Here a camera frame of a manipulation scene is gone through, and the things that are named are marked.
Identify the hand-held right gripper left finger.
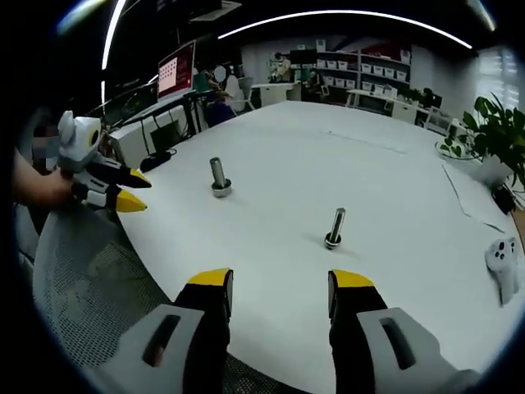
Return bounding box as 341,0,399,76
88,268,235,394

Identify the green potted plant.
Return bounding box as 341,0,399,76
436,93,525,190

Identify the dark computer monitor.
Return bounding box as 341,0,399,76
104,81,159,120

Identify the white paper sheet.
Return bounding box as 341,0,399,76
441,162,508,235

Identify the curved ceiling light strip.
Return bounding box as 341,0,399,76
217,10,473,50

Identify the black power adapter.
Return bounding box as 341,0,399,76
139,148,178,172

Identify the white counter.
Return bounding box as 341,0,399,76
250,81,303,108

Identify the thin metal threaded stud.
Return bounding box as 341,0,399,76
324,207,347,250

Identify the person's left hand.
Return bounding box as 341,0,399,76
48,167,78,208

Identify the white handheld controller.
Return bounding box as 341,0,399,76
485,236,522,307

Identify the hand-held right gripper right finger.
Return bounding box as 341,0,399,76
327,268,493,394

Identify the grey mesh office chair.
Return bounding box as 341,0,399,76
32,204,313,394

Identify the small black device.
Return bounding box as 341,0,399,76
491,184,517,214

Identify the thick metal stud with nut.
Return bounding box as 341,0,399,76
209,157,234,199

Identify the white office chair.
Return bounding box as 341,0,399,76
240,76,258,110

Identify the shelf with white bins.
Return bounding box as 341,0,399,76
315,39,413,91

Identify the monitor with red screen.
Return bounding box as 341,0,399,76
157,39,197,99

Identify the white desk with black legs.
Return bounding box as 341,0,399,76
108,92,206,161

